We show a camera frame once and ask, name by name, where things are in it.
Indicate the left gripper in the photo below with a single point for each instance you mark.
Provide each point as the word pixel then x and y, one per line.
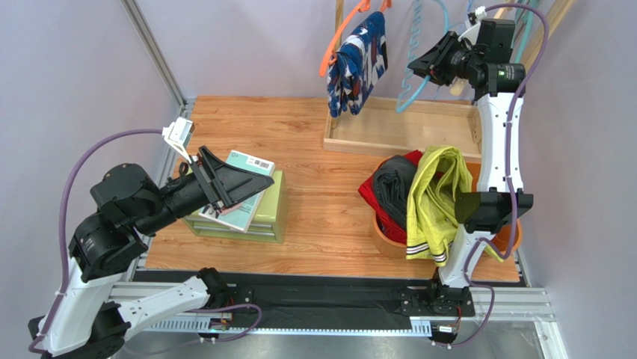
pixel 220 179

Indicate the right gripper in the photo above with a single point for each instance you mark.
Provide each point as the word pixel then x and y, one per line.
pixel 445 60

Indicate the light blue hanger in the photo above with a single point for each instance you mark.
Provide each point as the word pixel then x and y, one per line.
pixel 413 59

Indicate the blue patterned trousers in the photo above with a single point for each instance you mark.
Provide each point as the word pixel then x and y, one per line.
pixel 348 95

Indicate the orange hanger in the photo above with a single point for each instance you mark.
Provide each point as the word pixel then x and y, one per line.
pixel 341 35

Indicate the yellow-green trousers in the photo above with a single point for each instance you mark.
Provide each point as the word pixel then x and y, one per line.
pixel 431 225

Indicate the black trousers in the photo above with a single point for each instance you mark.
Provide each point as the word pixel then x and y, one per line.
pixel 391 184

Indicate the red trousers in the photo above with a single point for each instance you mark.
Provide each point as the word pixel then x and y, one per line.
pixel 366 192

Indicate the beige hanger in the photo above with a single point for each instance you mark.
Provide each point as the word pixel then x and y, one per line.
pixel 458 85

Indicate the blue wire hanger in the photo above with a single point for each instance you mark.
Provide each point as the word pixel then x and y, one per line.
pixel 469 7

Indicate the teal hanger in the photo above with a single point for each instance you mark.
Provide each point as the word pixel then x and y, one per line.
pixel 524 19

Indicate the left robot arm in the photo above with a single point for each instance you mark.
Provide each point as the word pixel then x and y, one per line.
pixel 84 322

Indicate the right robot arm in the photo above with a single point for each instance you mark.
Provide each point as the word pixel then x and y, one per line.
pixel 486 217

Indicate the pink cube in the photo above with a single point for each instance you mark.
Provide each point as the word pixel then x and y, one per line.
pixel 229 208

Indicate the teal book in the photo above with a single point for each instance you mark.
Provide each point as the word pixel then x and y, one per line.
pixel 240 216

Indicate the green box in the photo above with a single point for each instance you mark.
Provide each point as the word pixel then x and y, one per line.
pixel 268 224

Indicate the wooden clothes rack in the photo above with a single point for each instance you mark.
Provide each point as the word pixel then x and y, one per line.
pixel 401 115

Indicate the orange plastic basket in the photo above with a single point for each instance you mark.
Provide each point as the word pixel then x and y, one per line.
pixel 383 238

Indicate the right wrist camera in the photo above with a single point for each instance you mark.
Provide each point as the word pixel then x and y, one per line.
pixel 472 24

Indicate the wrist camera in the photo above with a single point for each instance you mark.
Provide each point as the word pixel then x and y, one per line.
pixel 472 24
pixel 178 135

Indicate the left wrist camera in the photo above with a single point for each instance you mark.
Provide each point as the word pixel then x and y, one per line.
pixel 178 135

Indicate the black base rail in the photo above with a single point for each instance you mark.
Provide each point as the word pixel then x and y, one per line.
pixel 264 304

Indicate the aluminium frame post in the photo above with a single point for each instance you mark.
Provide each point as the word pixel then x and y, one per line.
pixel 143 28

